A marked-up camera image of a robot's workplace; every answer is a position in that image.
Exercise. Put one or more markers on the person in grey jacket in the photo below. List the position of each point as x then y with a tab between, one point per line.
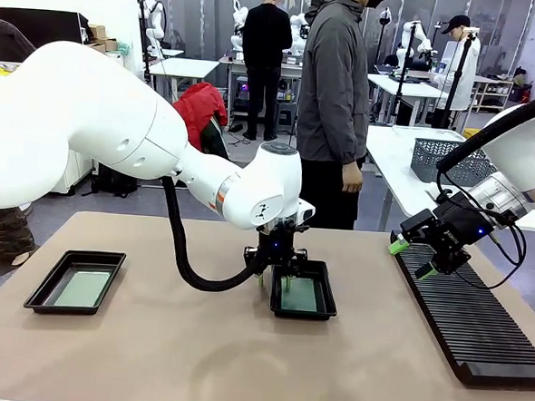
333	86

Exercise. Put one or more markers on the cardboard boxes stack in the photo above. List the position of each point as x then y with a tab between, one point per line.
102	40

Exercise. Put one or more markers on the man in black clothes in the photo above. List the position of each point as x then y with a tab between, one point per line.
266	41

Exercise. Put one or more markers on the white cabinet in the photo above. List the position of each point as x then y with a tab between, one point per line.
76	175

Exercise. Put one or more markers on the black slotted board rack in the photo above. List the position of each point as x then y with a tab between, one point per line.
477	331

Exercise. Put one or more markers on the black computer monitor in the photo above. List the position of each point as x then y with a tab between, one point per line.
37	23

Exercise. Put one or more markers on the white storage shelf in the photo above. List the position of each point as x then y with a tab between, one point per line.
494	94

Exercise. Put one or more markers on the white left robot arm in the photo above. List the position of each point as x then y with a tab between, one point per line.
73	116

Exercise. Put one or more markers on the black tripod stand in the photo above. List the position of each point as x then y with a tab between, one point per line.
456	80

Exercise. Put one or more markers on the person's right forearm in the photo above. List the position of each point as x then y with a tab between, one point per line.
356	153

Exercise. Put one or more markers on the white rounded table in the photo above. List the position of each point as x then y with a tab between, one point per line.
388	158

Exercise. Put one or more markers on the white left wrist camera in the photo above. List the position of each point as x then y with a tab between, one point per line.
305	212

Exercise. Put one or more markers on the long white background desk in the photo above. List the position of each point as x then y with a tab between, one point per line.
410	89

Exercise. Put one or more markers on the green circuit board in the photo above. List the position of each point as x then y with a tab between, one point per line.
302	298
82	289

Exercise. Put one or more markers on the person's right hand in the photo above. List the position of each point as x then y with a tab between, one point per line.
353	178

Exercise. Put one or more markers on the grey plastic stool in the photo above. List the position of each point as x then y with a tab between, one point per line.
284	117

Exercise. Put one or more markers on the dark green jacket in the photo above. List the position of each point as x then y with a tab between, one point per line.
216	143

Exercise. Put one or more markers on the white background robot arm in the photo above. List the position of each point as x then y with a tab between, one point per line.
418	34
238	30

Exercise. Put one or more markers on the black ESD tray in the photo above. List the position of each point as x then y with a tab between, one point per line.
44	287
329	300

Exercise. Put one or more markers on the grey plastic basket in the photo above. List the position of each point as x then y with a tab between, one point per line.
426	160

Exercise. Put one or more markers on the yellow plastic bin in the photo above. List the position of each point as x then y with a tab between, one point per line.
470	132

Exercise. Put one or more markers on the person in white coat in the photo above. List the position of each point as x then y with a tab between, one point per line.
466	76

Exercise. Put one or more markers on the red jacket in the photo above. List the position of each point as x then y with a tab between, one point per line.
203	105

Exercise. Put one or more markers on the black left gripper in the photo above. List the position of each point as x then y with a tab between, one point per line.
276	244

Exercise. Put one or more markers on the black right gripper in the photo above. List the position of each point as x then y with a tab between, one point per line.
461	230

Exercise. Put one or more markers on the black backpack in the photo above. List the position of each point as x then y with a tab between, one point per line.
116	184

